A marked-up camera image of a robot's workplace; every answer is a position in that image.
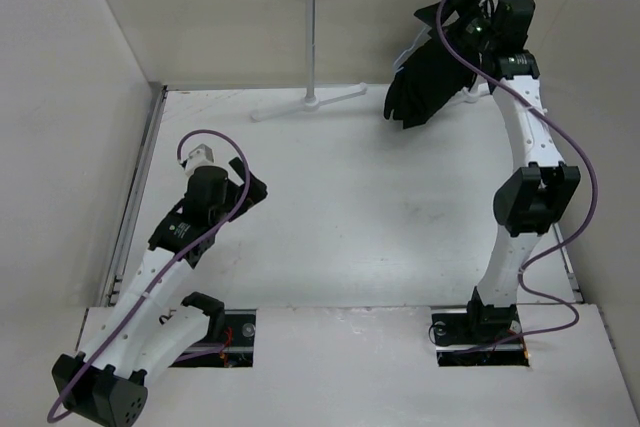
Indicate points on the black trousers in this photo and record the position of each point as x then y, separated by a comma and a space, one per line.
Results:
430, 77

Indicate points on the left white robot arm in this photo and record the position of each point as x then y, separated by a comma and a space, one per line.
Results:
107, 381

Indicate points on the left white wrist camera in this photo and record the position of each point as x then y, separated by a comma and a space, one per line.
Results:
201, 156

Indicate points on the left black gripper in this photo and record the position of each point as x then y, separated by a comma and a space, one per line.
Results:
255, 195

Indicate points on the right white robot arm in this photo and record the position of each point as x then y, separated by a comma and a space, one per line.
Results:
525, 206

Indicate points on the light blue wire hanger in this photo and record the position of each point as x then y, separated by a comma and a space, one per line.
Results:
404, 55

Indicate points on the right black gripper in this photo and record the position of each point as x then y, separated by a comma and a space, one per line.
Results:
466, 1

